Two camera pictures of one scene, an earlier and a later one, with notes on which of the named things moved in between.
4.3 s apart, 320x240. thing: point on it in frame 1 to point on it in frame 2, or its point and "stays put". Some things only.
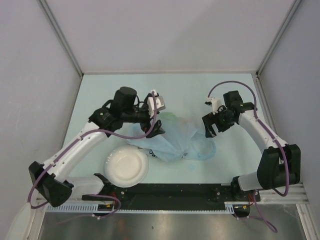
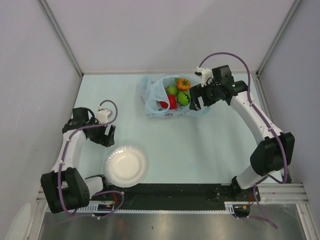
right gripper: (212, 119) to (195, 92)
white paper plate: (126, 166) stays put
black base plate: (171, 197) stays put
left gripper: (146, 125) to (104, 139)
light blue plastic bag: (182, 140) to (153, 87)
